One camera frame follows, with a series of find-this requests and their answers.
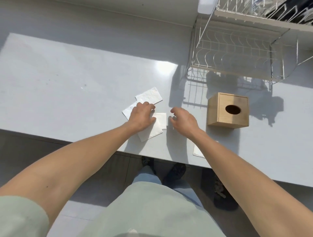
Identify person's right forearm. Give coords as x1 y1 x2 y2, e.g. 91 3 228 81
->
191 129 313 237

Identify person's black left shoe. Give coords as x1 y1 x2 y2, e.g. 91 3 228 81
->
141 156 155 175

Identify white wire dish rack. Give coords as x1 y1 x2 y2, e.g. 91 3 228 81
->
187 0 313 91

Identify dark slipper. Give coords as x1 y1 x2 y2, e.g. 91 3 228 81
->
213 175 239 211

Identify blue jeans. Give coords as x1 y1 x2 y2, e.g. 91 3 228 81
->
132 166 204 208

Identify person's left forearm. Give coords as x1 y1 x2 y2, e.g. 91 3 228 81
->
0 121 139 226

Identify person's left hand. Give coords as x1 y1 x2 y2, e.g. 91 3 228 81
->
128 102 157 131

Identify person's black shoe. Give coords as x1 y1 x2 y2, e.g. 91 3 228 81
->
163 162 187 188
141 156 155 175

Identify wooden cube tissue box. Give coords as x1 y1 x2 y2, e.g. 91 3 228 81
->
207 92 250 129

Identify light green shirt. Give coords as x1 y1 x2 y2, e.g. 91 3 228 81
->
0 182 226 237

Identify clear glass container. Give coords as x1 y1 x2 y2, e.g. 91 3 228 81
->
253 0 294 15

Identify person's black right shoe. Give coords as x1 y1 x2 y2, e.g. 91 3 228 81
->
163 162 187 188

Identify white folded paper napkin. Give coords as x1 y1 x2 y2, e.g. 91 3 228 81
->
137 122 163 143
122 100 140 121
153 113 167 130
135 87 163 105
193 144 206 158

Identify person's right hand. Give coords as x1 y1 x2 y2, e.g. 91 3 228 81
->
168 107 201 138

